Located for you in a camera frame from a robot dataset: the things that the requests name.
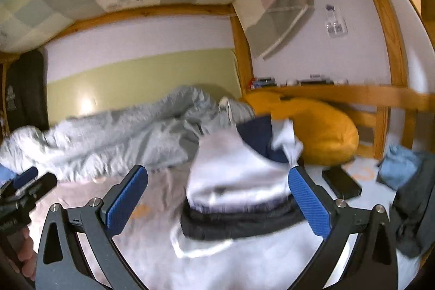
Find white and navy varsity jacket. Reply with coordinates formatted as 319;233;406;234
185;115;305;209

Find light blue cloth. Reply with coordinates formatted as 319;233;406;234
377;145;422;190

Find grey duvet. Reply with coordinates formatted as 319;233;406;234
0;86;255;182

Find yellow pillow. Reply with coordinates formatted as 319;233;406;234
243;91;360;166

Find folded black padded jacket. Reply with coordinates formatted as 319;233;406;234
179;197;306;241

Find person's left hand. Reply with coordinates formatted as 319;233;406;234
15;227;37;281

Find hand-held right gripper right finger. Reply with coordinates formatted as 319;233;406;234
288;166;399;290

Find wooden bunk bed frame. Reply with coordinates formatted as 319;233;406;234
0;0;435;158

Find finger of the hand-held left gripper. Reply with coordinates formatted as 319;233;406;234
15;167;39;189
18;173;58;206

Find white wall socket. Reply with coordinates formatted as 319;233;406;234
324;5;349;38

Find flat black box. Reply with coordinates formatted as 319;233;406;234
321;166;362;200

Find stack of small boxes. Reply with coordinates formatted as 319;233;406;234
250;76;276;89

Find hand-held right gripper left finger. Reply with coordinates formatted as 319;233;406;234
36;165;149;290

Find black hanging garment bag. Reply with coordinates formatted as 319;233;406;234
2;50;50;134

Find hanging checkered cloth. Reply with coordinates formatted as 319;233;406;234
234;0;322;60

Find dark grey clothes pile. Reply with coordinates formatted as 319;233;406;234
391;157;435;258

